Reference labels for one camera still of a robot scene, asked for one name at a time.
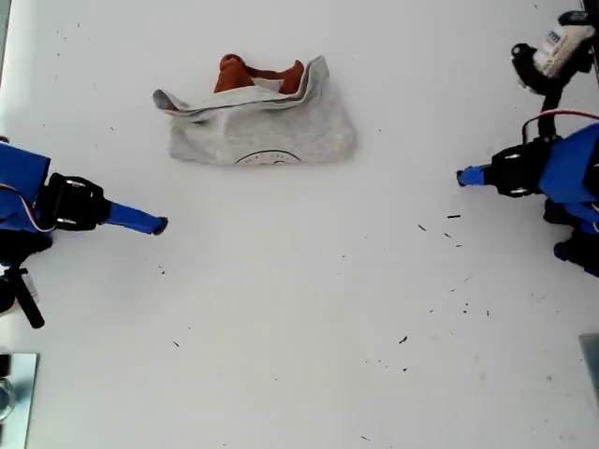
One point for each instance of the grey t-shirt with brown sleeves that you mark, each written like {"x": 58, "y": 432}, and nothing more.
{"x": 262, "y": 131}

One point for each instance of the black clamp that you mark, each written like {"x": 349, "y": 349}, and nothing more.
{"x": 4, "y": 365}

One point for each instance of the black camera stalk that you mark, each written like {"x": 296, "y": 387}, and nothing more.
{"x": 548, "y": 117}
{"x": 30, "y": 304}

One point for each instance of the white and black camera box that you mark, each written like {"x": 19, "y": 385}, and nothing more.
{"x": 557, "y": 47}

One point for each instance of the steel post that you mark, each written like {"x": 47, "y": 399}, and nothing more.
{"x": 23, "y": 397}

